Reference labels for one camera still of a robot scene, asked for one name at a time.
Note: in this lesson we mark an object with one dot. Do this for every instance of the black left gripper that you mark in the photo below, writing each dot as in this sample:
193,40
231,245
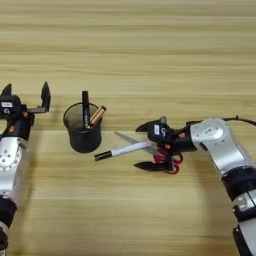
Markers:
20,128

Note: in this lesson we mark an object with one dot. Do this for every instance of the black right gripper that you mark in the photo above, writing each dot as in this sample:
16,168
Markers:
181,140

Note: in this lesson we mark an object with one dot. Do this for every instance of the white marker with black cap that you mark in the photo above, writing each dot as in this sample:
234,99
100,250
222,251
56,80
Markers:
126,149

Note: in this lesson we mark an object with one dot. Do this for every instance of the black mesh pen cup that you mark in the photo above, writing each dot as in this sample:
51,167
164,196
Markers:
83,141

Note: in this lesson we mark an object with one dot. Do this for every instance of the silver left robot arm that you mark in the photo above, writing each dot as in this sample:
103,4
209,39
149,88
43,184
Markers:
10,166

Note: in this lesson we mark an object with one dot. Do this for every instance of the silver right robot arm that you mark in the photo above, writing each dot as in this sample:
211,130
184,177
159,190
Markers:
216,140

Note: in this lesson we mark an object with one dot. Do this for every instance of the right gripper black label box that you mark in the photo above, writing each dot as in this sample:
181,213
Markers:
156,131

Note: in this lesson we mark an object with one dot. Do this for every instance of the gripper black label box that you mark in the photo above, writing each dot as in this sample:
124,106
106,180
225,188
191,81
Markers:
8,105
156,131

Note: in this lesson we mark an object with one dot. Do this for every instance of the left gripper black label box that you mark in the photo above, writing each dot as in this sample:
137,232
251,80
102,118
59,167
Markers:
8,105

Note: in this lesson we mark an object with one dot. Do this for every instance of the gold metallic pen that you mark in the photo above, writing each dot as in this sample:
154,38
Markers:
97,115

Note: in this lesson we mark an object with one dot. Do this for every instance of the black marker pen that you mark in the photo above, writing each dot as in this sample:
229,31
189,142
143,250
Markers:
86,106

